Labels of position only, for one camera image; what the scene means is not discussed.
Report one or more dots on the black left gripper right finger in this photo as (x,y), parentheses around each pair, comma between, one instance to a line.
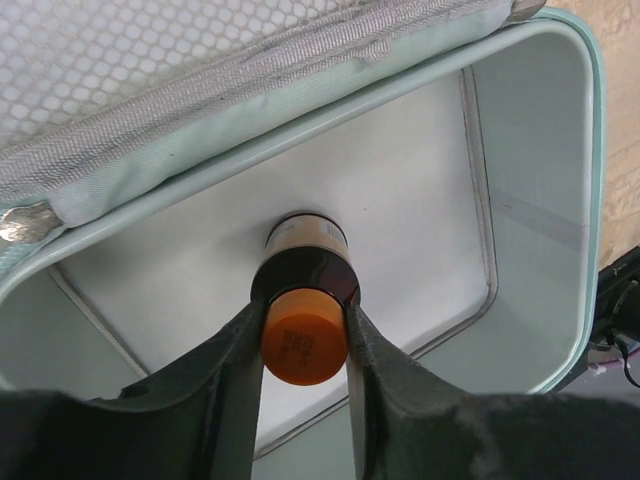
(408,423)

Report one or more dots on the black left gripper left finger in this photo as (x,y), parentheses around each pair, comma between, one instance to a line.
(196,418)

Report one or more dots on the amber medicine bottle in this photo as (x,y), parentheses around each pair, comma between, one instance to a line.
(307,280)

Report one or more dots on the mint green medicine case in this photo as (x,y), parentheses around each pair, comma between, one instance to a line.
(148,148)

